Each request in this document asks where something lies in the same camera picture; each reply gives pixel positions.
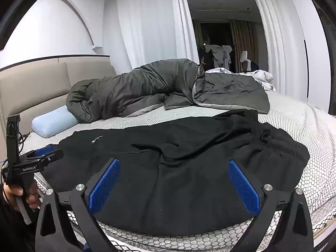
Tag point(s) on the bed with honeycomb mattress cover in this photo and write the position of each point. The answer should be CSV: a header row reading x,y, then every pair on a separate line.
x,y
288,115

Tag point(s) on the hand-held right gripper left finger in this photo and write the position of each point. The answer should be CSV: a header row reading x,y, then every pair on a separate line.
x,y
103,186

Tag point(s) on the brown striped curtain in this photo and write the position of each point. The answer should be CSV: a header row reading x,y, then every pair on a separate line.
x,y
242,42

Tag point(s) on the black pants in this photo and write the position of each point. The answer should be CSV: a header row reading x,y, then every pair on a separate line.
x,y
170,176

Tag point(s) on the grey duvet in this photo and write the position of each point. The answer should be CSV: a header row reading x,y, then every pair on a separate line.
x,y
131,89

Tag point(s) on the white sheer curtain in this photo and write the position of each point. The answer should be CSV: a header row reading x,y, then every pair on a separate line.
x,y
147,23
270,31

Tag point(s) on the grey clothes on rack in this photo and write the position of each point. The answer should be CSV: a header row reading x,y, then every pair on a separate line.
x,y
218,53

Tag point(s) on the person's left hand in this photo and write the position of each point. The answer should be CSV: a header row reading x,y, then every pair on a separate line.
x,y
32,197

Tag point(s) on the white office chair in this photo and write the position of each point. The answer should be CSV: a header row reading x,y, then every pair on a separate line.
x,y
245,57

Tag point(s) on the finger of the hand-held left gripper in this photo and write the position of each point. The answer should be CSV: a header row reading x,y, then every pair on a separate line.
x,y
53,156
43,151

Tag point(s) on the white wardrobe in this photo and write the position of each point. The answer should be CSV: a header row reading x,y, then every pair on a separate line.
x,y
294,57

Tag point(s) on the light blue pillow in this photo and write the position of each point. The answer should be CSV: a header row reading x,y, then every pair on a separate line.
x,y
52,122

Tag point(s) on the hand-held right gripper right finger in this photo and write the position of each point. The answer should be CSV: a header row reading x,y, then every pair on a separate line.
x,y
242,186

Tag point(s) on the beige padded headboard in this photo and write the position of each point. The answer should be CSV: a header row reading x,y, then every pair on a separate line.
x,y
34,92

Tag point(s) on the white crumpled bedding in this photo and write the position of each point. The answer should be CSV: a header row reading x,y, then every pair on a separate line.
x,y
262,77

